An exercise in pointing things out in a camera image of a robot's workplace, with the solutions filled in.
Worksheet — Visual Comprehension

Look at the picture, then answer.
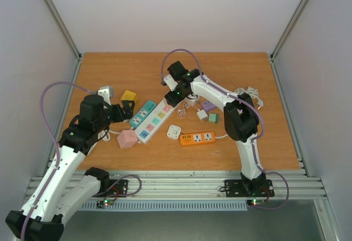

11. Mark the pink cube socket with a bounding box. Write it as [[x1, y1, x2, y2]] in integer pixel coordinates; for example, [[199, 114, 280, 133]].
[[117, 129, 138, 149]]

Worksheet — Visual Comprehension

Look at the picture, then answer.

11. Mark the long white power strip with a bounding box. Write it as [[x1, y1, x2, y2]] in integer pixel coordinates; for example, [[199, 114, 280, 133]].
[[133, 100, 177, 144]]

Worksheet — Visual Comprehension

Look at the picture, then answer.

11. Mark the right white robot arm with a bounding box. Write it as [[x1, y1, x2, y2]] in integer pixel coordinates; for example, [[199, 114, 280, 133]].
[[162, 61, 266, 196]]

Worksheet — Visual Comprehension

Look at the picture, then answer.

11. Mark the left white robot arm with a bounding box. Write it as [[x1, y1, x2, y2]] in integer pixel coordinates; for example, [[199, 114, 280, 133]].
[[5, 94, 135, 240]]

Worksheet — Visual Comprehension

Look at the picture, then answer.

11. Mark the yellow cube adapter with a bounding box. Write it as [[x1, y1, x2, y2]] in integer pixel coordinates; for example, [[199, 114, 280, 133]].
[[120, 90, 138, 103]]

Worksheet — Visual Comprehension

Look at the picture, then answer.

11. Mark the teal power strip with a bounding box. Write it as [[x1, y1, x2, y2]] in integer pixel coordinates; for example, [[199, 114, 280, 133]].
[[129, 100, 156, 129]]

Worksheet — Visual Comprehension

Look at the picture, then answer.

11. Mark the white cube socket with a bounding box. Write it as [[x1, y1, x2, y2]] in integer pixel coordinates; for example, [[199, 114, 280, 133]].
[[184, 97, 199, 106]]

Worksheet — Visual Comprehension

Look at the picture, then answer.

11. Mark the white usb charger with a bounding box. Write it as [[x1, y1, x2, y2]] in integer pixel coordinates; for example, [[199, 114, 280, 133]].
[[196, 110, 208, 121]]

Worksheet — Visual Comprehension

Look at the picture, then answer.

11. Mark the purple power strip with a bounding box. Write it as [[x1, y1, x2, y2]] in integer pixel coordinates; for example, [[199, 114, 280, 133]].
[[201, 100, 217, 113]]

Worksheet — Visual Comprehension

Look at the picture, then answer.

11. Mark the green small adapter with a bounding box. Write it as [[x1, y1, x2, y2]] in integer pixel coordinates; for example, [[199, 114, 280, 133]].
[[208, 113, 219, 123]]

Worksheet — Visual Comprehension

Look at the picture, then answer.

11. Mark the orange power strip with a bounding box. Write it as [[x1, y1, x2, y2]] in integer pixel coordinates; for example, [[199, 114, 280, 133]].
[[179, 132, 216, 146]]

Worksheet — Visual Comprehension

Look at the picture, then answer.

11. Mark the white earphone cable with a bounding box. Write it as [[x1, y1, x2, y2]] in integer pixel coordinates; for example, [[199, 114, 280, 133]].
[[177, 100, 203, 120]]

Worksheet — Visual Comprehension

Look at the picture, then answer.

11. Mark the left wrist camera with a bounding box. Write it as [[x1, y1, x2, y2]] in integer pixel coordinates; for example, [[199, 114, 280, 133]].
[[97, 86, 114, 105]]

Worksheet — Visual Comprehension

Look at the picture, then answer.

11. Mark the white round switch socket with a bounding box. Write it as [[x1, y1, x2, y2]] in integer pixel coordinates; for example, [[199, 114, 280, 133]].
[[167, 125, 181, 140]]

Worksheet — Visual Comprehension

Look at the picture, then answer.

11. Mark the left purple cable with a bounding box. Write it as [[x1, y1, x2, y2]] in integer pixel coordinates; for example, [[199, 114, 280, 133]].
[[20, 81, 100, 241]]

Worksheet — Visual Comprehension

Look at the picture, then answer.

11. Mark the purple cable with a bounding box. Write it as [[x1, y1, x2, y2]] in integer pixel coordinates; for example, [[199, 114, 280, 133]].
[[20, 81, 100, 241], [161, 48, 290, 211]]

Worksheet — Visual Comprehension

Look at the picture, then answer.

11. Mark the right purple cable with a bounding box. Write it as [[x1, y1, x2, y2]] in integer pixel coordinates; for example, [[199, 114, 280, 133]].
[[161, 48, 290, 211]]

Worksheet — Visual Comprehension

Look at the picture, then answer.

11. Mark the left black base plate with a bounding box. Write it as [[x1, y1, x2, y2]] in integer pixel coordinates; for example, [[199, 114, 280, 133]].
[[94, 179, 129, 198]]

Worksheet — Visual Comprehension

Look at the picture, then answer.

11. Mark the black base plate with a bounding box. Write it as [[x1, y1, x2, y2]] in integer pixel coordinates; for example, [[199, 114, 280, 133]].
[[94, 179, 129, 198], [219, 179, 275, 198]]

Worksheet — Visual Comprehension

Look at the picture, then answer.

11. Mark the white coiled power cord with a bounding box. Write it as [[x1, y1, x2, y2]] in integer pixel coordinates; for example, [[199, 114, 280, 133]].
[[214, 86, 265, 140]]

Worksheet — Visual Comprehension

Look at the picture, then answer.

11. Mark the grey slotted cable duct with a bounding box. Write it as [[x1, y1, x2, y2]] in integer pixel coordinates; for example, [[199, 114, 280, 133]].
[[79, 200, 247, 212]]

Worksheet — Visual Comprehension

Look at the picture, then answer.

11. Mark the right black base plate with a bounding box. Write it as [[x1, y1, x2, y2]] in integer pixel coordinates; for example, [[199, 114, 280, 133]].
[[219, 179, 275, 198]]

